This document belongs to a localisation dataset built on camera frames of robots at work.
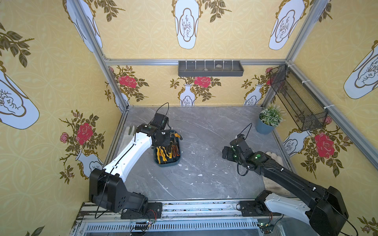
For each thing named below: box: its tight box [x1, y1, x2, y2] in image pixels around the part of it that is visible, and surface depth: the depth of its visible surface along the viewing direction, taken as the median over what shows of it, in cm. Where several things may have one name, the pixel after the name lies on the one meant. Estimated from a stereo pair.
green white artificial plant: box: [259, 103, 287, 128], surface depth 97 cm
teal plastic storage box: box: [153, 129, 182, 168], surface depth 92 cm
